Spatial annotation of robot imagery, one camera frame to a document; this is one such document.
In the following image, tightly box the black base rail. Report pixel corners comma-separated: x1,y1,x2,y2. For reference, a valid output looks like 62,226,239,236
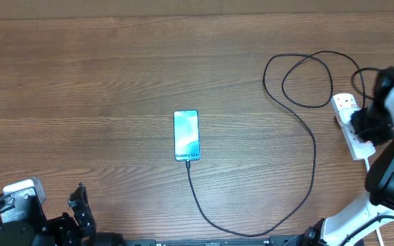
124,235,302,246

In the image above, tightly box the white power strip cord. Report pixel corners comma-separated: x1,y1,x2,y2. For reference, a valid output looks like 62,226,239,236
363,157,384,246

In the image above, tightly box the Samsung Galaxy smartphone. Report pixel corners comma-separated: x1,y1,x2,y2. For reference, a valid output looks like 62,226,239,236
173,110,201,161

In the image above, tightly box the black USB charging cable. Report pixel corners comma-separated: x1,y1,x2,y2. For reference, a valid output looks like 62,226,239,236
185,50,367,238

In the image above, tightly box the white charger adapter plug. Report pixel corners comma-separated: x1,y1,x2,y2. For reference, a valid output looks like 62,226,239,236
337,107,360,126

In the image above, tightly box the white power strip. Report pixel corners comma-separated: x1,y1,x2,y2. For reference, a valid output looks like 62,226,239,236
331,93,376,161

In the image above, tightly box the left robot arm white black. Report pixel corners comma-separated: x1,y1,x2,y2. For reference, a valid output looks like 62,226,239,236
0,178,126,246

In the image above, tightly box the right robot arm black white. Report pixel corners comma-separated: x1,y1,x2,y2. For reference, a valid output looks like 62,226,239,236
286,66,394,245

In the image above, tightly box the cardboard backdrop wall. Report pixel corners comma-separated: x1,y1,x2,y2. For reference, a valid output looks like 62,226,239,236
0,0,394,20

